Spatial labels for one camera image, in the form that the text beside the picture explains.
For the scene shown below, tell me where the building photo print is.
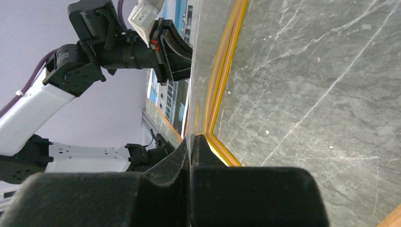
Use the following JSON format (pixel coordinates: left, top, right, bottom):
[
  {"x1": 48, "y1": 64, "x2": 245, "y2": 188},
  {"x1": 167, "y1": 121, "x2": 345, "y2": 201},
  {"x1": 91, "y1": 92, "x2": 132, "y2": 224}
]
[{"x1": 147, "y1": 0, "x2": 200, "y2": 136}]

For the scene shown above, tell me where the clear acrylic glazing sheet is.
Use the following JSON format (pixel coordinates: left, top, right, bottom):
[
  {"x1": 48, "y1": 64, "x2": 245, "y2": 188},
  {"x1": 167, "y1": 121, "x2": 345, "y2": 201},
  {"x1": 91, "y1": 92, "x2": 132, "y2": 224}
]
[{"x1": 186, "y1": 0, "x2": 235, "y2": 138}]

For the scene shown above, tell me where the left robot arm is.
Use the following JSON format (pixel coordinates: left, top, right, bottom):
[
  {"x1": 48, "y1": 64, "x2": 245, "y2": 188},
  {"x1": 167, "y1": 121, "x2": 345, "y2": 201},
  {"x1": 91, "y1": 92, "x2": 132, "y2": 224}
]
[{"x1": 0, "y1": 0, "x2": 192, "y2": 184}]

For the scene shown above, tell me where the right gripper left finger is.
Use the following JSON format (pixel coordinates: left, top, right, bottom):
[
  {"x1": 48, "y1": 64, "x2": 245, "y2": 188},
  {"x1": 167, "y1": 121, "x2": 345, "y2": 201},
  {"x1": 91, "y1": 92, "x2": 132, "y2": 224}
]
[{"x1": 0, "y1": 141, "x2": 190, "y2": 227}]

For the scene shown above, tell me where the brown backing board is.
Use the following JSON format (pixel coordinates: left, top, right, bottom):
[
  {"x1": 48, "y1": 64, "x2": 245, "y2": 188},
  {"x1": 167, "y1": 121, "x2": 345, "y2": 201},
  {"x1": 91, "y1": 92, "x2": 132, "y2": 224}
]
[{"x1": 149, "y1": 101, "x2": 183, "y2": 144}]

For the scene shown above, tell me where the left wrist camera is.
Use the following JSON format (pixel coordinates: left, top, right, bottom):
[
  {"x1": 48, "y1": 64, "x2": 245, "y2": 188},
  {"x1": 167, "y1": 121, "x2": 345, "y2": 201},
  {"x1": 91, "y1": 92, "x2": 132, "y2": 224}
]
[{"x1": 128, "y1": 0, "x2": 165, "y2": 47}]

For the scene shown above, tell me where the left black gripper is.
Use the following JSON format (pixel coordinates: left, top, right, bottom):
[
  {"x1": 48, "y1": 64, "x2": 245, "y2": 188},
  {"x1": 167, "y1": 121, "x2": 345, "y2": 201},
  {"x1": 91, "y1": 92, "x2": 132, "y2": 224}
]
[{"x1": 67, "y1": 0, "x2": 192, "y2": 84}]

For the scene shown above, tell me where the yellow wooden picture frame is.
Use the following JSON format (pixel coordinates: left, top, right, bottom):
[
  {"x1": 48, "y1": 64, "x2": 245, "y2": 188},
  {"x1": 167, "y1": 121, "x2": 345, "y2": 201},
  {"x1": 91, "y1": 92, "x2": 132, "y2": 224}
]
[{"x1": 199, "y1": 0, "x2": 248, "y2": 166}]

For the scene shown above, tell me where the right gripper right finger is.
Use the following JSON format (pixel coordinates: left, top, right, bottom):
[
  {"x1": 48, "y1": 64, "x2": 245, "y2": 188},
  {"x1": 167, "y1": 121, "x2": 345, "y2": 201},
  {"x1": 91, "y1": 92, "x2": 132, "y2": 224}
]
[{"x1": 190, "y1": 135, "x2": 330, "y2": 227}]

